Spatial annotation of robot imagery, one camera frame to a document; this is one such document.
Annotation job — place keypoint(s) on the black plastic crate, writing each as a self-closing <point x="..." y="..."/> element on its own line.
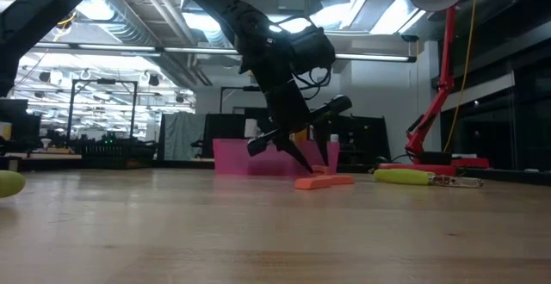
<point x="116" y="157"/>

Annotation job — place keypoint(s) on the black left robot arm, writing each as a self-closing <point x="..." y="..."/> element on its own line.
<point x="215" y="0"/>

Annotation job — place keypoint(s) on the long ceiling light strip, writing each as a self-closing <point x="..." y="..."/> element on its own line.
<point x="193" y="50"/>

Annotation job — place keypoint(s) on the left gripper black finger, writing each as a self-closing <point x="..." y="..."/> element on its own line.
<point x="323" y="142"/>
<point x="295" y="152"/>

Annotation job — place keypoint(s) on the translucent pink bin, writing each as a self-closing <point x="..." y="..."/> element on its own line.
<point x="234" y="157"/>

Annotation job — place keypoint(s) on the grey fabric cover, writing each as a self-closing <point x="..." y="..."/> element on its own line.
<point x="183" y="135"/>

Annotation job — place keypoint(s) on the dark background monitor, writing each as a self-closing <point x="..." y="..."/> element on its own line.
<point x="21" y="122"/>

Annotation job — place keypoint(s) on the green yellow crayon box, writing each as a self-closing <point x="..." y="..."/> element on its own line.
<point x="301" y="137"/>

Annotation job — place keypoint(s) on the red desk lamp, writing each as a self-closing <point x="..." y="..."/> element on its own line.
<point x="450" y="51"/>

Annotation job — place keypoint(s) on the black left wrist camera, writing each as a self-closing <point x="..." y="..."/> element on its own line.
<point x="312" y="51"/>

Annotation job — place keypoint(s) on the black background station frame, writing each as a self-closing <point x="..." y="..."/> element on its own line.
<point x="71" y="112"/>

